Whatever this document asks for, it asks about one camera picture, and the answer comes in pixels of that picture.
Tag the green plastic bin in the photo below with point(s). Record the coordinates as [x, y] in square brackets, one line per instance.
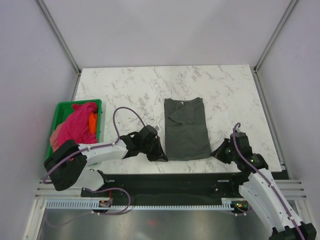
[98, 107]

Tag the orange t shirt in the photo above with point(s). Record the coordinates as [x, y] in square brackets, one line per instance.
[92, 122]

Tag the aluminium frame post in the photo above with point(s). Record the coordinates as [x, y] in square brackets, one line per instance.
[275, 34]
[58, 35]

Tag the pink t shirt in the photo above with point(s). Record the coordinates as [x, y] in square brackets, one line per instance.
[72, 125]

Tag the dark grey t shirt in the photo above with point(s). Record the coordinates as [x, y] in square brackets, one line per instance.
[186, 133]

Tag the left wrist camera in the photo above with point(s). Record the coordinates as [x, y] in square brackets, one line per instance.
[147, 133]

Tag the right aluminium frame post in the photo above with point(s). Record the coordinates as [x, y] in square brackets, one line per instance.
[275, 34]

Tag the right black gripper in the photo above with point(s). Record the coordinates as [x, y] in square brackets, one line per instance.
[218, 153]

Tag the left aluminium frame post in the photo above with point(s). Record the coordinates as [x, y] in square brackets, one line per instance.
[58, 35]

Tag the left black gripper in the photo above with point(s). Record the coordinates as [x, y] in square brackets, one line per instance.
[162, 157]

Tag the white slotted cable duct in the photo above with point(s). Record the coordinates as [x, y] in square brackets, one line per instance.
[121, 204]

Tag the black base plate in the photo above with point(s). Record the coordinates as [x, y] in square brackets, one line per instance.
[182, 188]

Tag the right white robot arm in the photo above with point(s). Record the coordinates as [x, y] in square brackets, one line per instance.
[255, 183]

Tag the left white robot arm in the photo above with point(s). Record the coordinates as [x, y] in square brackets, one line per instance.
[68, 165]

